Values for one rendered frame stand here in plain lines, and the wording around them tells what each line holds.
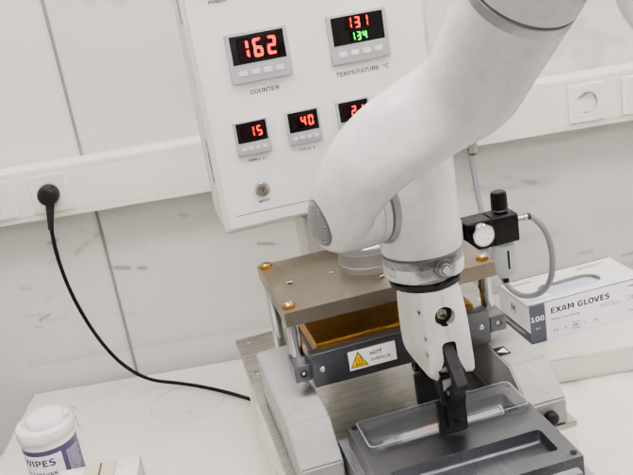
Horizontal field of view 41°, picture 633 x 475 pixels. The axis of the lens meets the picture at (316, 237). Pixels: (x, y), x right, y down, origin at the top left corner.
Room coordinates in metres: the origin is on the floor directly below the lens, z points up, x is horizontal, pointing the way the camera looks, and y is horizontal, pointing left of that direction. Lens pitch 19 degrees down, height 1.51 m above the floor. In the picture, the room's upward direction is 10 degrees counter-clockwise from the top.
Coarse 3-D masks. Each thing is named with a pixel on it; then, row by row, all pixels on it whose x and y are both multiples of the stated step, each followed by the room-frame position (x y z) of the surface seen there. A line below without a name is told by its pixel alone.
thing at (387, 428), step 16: (496, 384) 0.85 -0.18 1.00; (480, 400) 0.82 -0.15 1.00; (496, 400) 0.82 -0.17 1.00; (512, 400) 0.81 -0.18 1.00; (384, 416) 0.83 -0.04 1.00; (400, 416) 0.82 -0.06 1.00; (416, 416) 0.81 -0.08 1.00; (432, 416) 0.81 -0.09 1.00; (480, 416) 0.79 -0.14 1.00; (368, 432) 0.80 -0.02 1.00; (384, 432) 0.79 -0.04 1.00; (400, 432) 0.79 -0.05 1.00; (416, 432) 0.78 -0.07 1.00
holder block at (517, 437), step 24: (528, 408) 0.81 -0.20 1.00; (480, 432) 0.78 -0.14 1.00; (504, 432) 0.77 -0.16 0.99; (528, 432) 0.76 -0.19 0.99; (552, 432) 0.76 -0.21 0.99; (360, 456) 0.78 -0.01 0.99; (384, 456) 0.76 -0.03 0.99; (408, 456) 0.75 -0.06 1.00; (432, 456) 0.75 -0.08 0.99; (456, 456) 0.75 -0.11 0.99; (480, 456) 0.75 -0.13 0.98; (504, 456) 0.75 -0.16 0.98; (528, 456) 0.74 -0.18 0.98; (552, 456) 0.71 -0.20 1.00; (576, 456) 0.71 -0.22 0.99
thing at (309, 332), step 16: (384, 304) 1.00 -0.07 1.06; (464, 304) 0.96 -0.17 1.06; (320, 320) 0.99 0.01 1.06; (336, 320) 0.98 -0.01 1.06; (352, 320) 0.97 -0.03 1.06; (368, 320) 0.96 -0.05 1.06; (384, 320) 0.95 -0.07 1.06; (304, 336) 1.01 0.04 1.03; (320, 336) 0.94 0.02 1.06; (336, 336) 0.93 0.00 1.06; (352, 336) 0.93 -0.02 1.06
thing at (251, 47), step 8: (272, 32) 1.13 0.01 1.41; (240, 40) 1.13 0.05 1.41; (248, 40) 1.13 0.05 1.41; (256, 40) 1.13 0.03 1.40; (264, 40) 1.13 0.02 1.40; (272, 40) 1.13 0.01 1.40; (240, 48) 1.13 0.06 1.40; (248, 48) 1.13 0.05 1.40; (256, 48) 1.13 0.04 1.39; (264, 48) 1.13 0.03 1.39; (272, 48) 1.13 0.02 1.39; (240, 56) 1.13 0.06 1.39; (248, 56) 1.13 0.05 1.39; (256, 56) 1.13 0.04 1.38; (264, 56) 1.13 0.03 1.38; (272, 56) 1.13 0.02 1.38
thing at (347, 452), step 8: (344, 440) 0.84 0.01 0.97; (344, 448) 0.83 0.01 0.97; (344, 456) 0.82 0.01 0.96; (352, 456) 0.81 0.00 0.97; (344, 464) 0.83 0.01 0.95; (352, 464) 0.79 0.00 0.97; (352, 472) 0.79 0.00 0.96; (360, 472) 0.78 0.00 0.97; (560, 472) 0.67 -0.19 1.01; (568, 472) 0.66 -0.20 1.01; (576, 472) 0.66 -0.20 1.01
